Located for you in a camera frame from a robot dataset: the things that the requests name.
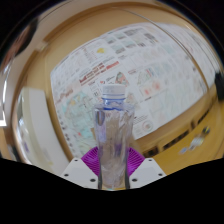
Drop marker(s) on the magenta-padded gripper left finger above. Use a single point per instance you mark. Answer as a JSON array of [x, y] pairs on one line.
[[90, 163]]

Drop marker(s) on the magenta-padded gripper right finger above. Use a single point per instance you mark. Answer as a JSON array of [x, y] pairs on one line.
[[136, 163]]

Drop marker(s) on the clear plastic bottle white cap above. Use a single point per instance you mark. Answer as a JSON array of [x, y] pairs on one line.
[[113, 133]]

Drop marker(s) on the small sticker card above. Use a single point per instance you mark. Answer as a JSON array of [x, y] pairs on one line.
[[184, 150]]

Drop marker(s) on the white standing air conditioner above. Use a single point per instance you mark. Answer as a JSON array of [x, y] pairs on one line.
[[36, 133]]

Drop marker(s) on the small black device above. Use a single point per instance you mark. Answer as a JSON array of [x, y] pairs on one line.
[[206, 130]]

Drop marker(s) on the map wall poster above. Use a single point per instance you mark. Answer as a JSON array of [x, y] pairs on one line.
[[78, 116]]

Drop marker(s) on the large printed wall poster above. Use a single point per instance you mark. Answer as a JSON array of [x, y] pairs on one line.
[[156, 73]]

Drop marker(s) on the narrow printed wall poster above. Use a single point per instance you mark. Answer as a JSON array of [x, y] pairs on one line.
[[196, 46]]

